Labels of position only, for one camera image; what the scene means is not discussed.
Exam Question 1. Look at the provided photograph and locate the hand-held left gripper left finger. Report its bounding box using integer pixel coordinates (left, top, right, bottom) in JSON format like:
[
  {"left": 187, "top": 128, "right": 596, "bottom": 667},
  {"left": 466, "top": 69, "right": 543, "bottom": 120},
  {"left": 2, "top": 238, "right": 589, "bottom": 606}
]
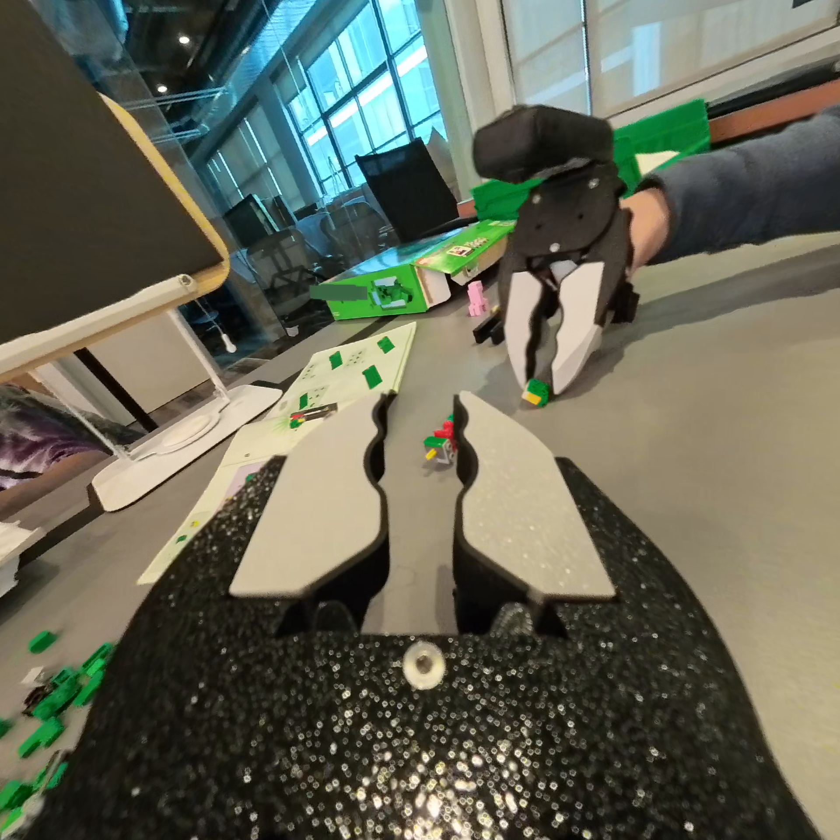
[{"left": 230, "top": 392, "right": 392, "bottom": 600}]

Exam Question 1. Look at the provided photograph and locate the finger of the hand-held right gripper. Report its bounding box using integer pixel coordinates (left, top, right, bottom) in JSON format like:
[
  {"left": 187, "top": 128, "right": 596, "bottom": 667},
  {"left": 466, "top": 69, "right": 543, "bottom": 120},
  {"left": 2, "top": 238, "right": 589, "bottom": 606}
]
[
  {"left": 504, "top": 269, "right": 559, "bottom": 393},
  {"left": 549, "top": 260, "right": 605, "bottom": 396}
]

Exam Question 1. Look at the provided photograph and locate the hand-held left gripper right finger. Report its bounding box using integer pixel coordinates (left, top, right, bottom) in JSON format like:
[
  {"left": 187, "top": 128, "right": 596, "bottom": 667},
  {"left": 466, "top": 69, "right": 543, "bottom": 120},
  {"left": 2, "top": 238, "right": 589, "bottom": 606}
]
[{"left": 451, "top": 390, "right": 618, "bottom": 605}]

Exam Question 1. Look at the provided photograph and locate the small multicoloured brick assembly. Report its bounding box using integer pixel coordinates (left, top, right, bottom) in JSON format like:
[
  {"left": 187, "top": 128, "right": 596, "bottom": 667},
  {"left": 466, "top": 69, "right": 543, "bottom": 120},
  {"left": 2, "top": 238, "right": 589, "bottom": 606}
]
[{"left": 421, "top": 413, "right": 462, "bottom": 471}]

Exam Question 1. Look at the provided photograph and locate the person's right forearm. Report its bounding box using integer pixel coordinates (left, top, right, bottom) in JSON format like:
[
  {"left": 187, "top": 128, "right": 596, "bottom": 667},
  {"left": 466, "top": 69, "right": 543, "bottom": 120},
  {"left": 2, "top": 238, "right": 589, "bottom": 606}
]
[{"left": 655, "top": 104, "right": 840, "bottom": 265}]

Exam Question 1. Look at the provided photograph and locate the grey desk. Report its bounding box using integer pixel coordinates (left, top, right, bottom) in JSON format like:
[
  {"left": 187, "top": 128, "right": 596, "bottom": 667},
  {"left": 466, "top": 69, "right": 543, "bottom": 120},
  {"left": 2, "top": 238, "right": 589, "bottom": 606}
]
[{"left": 0, "top": 226, "right": 840, "bottom": 840}]

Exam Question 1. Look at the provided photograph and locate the person's right hand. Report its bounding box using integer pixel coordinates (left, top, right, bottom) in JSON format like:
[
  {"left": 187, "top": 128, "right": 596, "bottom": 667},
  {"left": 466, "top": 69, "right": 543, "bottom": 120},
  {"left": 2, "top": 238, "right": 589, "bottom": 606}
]
[{"left": 620, "top": 188, "right": 673, "bottom": 268}]

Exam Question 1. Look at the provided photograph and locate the pale green instruction booklet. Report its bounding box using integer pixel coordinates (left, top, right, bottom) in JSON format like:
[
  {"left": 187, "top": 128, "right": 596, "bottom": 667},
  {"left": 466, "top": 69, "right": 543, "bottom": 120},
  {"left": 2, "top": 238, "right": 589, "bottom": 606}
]
[{"left": 136, "top": 320, "right": 418, "bottom": 586}]

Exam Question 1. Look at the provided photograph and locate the green cardboard box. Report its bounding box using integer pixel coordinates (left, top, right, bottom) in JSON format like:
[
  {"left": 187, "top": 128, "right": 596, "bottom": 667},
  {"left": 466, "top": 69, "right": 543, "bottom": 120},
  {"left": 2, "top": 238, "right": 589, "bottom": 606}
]
[{"left": 308, "top": 219, "right": 521, "bottom": 323}]

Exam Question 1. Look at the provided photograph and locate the black mesh office chair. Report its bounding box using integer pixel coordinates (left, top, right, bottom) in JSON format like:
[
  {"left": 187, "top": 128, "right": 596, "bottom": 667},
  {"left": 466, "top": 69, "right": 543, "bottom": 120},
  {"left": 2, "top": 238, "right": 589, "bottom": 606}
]
[{"left": 354, "top": 137, "right": 462, "bottom": 245}]

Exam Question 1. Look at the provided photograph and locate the grey office chair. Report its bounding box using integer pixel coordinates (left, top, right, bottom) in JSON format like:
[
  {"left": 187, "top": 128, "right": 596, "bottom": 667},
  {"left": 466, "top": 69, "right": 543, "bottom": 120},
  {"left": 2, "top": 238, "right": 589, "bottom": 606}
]
[{"left": 222, "top": 193, "right": 322, "bottom": 329}]

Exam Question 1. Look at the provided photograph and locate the purple cloth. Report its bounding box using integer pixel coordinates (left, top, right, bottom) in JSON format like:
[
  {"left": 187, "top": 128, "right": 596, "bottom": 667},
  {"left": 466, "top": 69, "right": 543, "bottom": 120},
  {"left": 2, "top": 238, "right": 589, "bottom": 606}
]
[{"left": 0, "top": 386, "right": 122, "bottom": 492}]

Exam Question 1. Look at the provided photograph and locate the pile of green bricks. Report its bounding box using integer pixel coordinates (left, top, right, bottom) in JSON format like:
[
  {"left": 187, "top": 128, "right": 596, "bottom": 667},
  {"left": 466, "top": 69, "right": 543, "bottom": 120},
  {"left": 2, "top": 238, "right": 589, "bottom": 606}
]
[{"left": 0, "top": 629, "right": 118, "bottom": 818}]

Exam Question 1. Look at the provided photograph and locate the black board with white stand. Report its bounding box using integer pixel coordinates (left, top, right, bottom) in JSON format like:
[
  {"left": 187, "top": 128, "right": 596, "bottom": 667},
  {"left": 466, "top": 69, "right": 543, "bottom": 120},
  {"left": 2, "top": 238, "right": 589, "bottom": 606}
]
[{"left": 0, "top": 0, "right": 284, "bottom": 514}]

